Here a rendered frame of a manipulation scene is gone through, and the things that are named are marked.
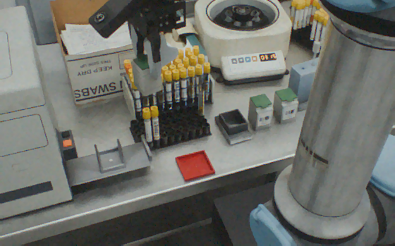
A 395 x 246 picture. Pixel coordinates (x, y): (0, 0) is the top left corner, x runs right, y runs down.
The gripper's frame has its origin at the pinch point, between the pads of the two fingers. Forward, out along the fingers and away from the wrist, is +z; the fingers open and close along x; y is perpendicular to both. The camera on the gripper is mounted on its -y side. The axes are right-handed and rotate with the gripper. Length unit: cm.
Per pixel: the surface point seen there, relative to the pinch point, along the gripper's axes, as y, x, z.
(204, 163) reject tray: 7.1, -10.0, 22.2
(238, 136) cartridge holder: 17.4, -8.2, 21.0
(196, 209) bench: 24, 19, 83
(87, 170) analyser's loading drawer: -15.7, -1.4, 18.4
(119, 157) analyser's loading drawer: -8.8, -1.8, 18.4
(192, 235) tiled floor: 26, 27, 110
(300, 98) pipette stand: 37.4, -6.8, 19.9
